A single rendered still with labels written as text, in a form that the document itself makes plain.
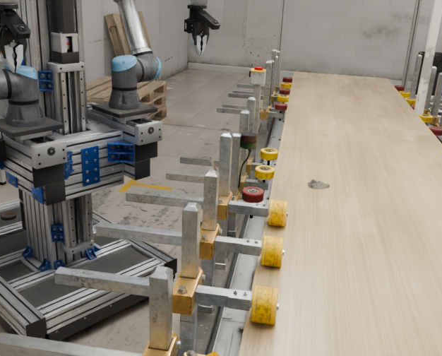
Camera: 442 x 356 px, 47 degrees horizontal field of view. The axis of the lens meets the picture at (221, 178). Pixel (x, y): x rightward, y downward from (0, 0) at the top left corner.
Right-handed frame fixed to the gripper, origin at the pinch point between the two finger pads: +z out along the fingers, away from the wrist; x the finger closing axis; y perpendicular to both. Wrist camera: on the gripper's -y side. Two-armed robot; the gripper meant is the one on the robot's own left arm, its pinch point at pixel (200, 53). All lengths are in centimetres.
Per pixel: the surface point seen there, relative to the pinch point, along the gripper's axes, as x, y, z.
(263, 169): 4, -43, 41
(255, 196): 27, -59, 42
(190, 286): 91, -93, 35
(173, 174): 26, -12, 47
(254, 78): -33.0, -4.3, 13.3
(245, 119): 6.5, -33.8, 21.5
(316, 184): 3, -68, 40
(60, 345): 122, -90, 36
